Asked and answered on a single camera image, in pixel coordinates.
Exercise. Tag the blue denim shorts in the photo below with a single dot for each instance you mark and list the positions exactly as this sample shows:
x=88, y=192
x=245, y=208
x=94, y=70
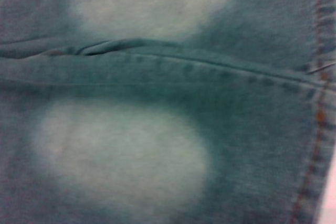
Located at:
x=157, y=90

